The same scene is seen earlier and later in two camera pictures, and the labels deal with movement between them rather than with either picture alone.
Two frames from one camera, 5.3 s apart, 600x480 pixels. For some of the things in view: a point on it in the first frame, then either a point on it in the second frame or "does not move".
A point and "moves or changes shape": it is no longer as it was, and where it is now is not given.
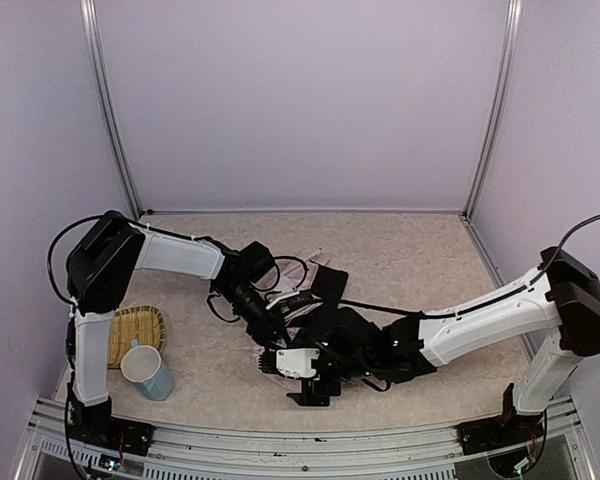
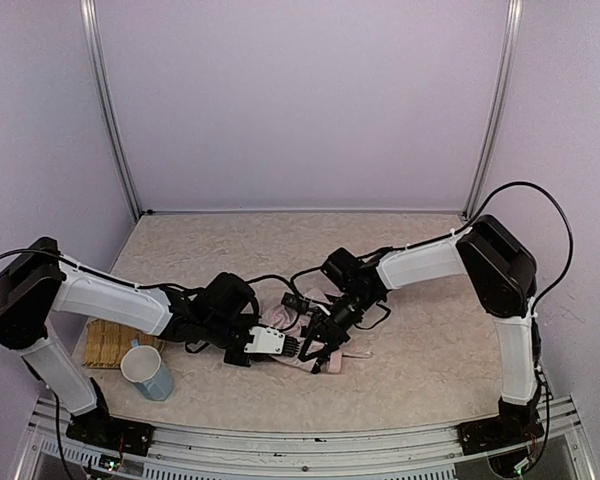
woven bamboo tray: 142,323 does not move
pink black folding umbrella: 289,279 moves or changes shape
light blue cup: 142,365 does not move
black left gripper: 271,329 to 237,356
